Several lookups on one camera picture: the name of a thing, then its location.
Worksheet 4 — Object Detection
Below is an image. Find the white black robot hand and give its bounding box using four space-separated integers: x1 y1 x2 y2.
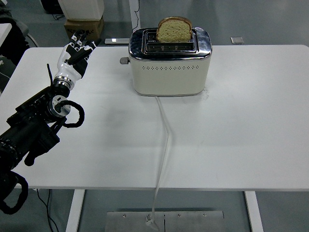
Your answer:
54 30 102 84

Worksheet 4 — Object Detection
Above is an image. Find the cream chrome two-slot toaster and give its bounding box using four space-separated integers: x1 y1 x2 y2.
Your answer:
120 27 213 97

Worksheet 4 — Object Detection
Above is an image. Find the brown cardboard box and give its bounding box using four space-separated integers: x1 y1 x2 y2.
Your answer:
64 16 105 41

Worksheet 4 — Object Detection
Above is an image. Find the white plastic bin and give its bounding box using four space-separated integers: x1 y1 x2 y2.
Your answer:
57 0 105 20

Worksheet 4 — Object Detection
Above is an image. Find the person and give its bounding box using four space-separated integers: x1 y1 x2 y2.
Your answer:
0 0 31 66

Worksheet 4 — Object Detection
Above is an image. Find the black box on floor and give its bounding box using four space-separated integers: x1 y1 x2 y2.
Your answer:
42 0 64 14

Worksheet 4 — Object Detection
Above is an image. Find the white side table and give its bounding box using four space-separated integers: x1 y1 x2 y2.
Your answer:
0 23 12 37

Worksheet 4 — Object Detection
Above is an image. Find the brown bread slice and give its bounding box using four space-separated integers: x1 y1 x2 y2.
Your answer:
155 16 193 43

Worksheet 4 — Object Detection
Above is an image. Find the white table leg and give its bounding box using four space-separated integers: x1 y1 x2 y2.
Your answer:
243 191 264 232
65 189 85 232

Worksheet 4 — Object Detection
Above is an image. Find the grey metal plate with screws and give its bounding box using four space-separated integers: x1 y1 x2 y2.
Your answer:
106 211 225 232

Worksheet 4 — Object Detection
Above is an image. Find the thin black hanging cable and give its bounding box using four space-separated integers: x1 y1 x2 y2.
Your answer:
132 0 141 31

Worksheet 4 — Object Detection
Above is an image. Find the white toaster power cable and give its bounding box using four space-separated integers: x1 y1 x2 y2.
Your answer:
144 96 172 232

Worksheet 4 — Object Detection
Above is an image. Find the black floor cable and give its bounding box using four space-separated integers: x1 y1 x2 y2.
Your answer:
36 189 60 232

